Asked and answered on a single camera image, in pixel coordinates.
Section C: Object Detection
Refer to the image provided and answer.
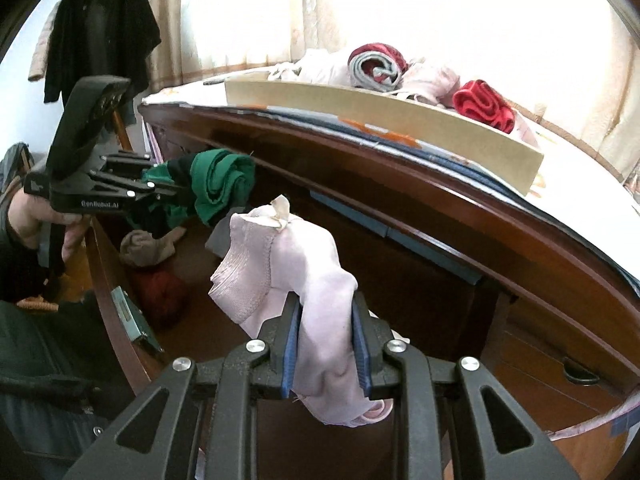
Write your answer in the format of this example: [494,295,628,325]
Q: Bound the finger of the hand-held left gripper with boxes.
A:
[91,171,184,209]
[102,154,174,182]

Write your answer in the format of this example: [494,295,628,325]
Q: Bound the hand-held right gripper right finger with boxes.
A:
[350,290,581,480]

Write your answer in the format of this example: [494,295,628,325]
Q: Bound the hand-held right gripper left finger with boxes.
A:
[62,292,303,480]

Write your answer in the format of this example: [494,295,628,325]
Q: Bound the tan sock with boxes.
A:
[119,230,177,269]

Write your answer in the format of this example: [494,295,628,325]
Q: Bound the green black striped sock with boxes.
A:
[125,149,257,239]

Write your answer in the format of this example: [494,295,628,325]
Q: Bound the pale pink sock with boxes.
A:
[207,195,394,428]

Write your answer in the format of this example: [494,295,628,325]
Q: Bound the wooden desk drawer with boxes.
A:
[85,147,506,397]

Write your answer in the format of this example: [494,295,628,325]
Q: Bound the dark red sock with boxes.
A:
[131,267,192,329]

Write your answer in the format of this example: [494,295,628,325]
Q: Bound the white underwear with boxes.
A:
[269,49,357,87]

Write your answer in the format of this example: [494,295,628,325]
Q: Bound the shallow cardboard box tray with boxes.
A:
[224,72,545,196]

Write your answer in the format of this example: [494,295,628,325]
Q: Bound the red underwear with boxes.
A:
[452,79,517,135]

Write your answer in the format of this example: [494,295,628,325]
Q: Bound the beige underwear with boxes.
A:
[400,62,462,107]

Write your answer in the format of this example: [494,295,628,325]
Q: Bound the person's left forearm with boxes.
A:
[0,215,52,303]

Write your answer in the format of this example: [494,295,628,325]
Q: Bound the metal drawer lock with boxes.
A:
[111,285,165,357]

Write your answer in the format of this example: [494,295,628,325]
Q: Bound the person's left hand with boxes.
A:
[9,193,92,262]

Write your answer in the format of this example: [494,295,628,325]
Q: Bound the grey bag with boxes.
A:
[0,142,37,197]

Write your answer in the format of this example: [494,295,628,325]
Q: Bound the beige hanging garment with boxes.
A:
[28,7,62,82]

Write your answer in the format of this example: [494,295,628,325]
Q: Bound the black hanging shirt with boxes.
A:
[44,0,162,107]

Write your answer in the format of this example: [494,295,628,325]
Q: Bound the cream and orange curtain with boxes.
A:
[140,0,640,183]

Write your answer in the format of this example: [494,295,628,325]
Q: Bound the dark wooden desk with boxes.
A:
[137,102,640,433]

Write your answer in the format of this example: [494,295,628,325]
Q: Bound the person's dark trousers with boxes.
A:
[0,300,137,480]

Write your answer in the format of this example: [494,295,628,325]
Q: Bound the white orange-print tablecloth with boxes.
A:
[142,50,640,288]

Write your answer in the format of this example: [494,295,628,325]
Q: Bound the black drawer handle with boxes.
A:
[562,357,602,387]

